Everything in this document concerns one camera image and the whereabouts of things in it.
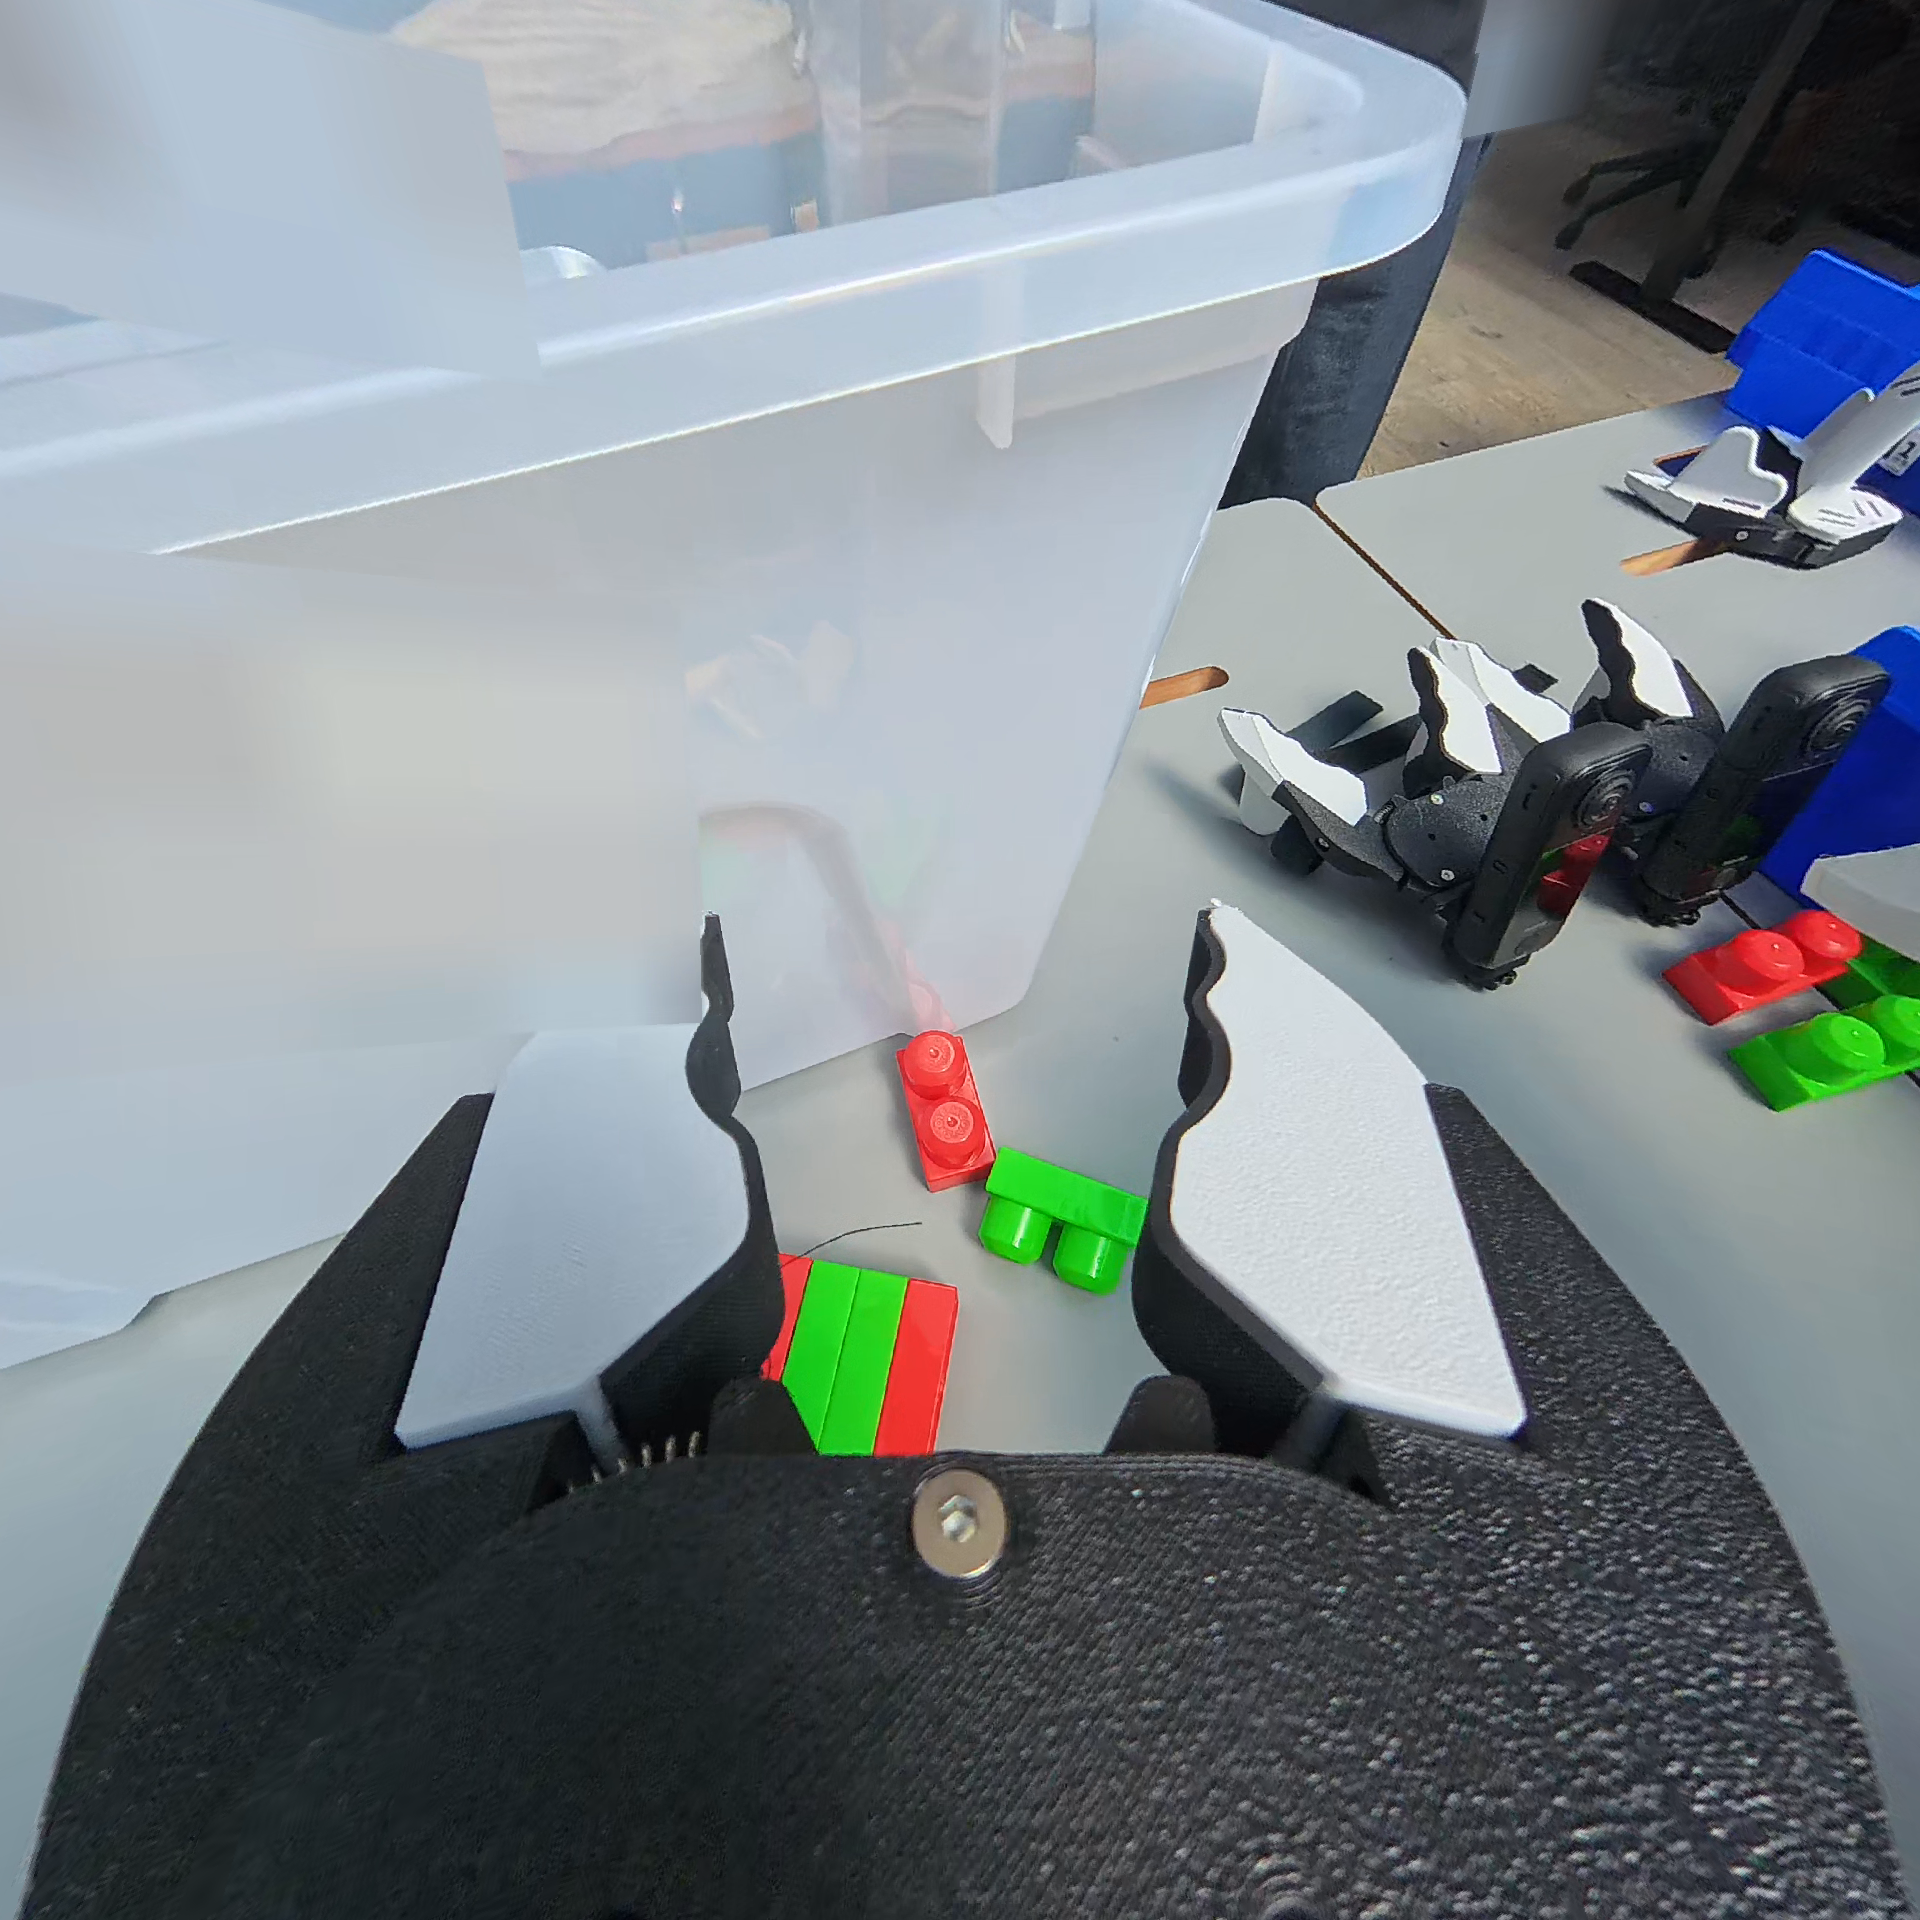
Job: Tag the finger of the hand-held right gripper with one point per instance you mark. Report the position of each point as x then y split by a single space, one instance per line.
1883 893

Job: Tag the spare hand-held left gripper finger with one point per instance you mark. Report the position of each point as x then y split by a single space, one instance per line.
1651 669
1739 479
1883 449
1465 720
1297 774

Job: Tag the black office chair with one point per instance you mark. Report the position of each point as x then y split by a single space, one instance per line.
1636 180

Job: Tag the dark cloth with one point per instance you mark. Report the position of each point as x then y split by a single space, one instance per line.
1350 375

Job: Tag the red two-stud brick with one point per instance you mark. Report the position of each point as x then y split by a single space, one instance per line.
948 1149
1746 967

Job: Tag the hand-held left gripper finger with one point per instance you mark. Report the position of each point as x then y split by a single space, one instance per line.
1320 1199
585 1231

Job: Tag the black desk leg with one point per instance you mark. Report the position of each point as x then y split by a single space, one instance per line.
1724 180

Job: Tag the thin black thread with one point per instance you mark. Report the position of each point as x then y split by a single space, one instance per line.
855 1233

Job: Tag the clear plastic storage bin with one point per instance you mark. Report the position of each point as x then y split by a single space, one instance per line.
899 600

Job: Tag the green two-stud brick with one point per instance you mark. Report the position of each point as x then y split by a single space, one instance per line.
1060 1185
1891 975
1825 1052

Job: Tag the red green flat brick stack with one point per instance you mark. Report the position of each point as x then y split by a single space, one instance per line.
855 1349

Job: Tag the blue plastic bin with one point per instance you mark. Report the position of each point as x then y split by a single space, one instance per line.
1825 323
1868 810

